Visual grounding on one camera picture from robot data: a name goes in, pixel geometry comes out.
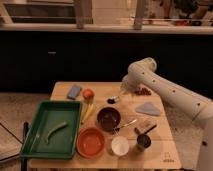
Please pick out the red orange bowl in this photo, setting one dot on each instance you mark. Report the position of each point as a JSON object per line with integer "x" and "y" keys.
{"x": 90, "y": 142}

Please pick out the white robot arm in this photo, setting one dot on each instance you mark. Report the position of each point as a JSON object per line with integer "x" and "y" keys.
{"x": 199, "y": 108}

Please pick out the white cup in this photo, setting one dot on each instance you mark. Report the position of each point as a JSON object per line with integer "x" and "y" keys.
{"x": 120, "y": 145}

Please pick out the metal measuring cup black handle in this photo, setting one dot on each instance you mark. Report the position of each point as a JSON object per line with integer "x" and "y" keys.
{"x": 143, "y": 140}

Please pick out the blue sponge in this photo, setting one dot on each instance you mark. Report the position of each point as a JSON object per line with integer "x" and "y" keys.
{"x": 74, "y": 92}

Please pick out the metal spoon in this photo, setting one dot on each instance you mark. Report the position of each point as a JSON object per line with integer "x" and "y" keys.
{"x": 117, "y": 129}

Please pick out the dark red grapes bunch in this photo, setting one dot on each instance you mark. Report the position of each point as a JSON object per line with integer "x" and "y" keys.
{"x": 143, "y": 92}

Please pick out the white handled dish brush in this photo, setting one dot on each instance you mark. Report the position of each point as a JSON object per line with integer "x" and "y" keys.
{"x": 113, "y": 100}

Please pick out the red tomato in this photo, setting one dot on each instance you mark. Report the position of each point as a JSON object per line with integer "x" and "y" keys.
{"x": 88, "y": 94}

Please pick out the green plastic tray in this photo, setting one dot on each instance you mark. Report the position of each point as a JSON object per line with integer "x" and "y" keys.
{"x": 62, "y": 143}

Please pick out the light blue cloth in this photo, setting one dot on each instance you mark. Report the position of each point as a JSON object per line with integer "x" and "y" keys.
{"x": 148, "y": 108}

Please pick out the clear plastic piece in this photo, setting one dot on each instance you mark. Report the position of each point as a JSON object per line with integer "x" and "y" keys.
{"x": 144, "y": 125}

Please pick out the yellow banana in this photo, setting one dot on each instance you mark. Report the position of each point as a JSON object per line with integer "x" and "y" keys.
{"x": 88, "y": 112}

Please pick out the dark purple bowl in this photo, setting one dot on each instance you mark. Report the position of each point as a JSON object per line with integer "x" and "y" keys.
{"x": 108, "y": 118}

